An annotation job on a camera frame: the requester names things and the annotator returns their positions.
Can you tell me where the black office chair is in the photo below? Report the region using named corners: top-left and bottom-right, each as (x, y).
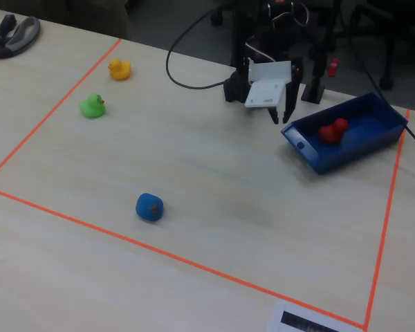
top-left (338, 0), bottom-right (415, 91)

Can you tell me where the red rubber duck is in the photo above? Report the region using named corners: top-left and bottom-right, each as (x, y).
top-left (318, 118), bottom-right (349, 145)

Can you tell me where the black camera cable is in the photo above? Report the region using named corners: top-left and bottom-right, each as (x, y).
top-left (165, 5), bottom-right (231, 90)

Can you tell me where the red clamp handle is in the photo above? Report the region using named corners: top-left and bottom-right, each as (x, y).
top-left (326, 57), bottom-right (340, 77)

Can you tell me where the black clamp stand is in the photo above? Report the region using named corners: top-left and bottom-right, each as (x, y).
top-left (300, 0), bottom-right (342, 104)

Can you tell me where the orange tape strip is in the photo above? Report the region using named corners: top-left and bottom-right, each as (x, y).
top-left (363, 109), bottom-right (411, 331)
top-left (0, 185), bottom-right (367, 329)
top-left (0, 37), bottom-right (122, 184)

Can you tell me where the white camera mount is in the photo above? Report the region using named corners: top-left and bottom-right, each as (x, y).
top-left (244, 57), bottom-right (293, 111)

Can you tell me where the blue plastic box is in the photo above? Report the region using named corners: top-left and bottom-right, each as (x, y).
top-left (280, 91), bottom-right (409, 176)

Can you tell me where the white paper with black bar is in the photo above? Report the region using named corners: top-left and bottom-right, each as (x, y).
top-left (268, 299), bottom-right (364, 332)

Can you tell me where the blue rubber duck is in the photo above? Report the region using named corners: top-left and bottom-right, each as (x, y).
top-left (135, 192), bottom-right (165, 223)

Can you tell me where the red white servo wire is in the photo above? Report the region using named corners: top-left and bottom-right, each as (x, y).
top-left (245, 1), bottom-right (314, 63)

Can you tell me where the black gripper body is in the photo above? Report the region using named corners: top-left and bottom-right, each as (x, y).
top-left (285, 59), bottom-right (304, 91)

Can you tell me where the green rubber duck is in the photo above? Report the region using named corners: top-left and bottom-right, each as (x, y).
top-left (79, 93), bottom-right (107, 120)

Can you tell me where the yellow rubber duck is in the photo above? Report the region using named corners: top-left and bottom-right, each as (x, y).
top-left (107, 57), bottom-right (132, 82)

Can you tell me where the grey black handle tool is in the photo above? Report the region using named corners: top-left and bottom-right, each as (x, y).
top-left (0, 14), bottom-right (42, 59)

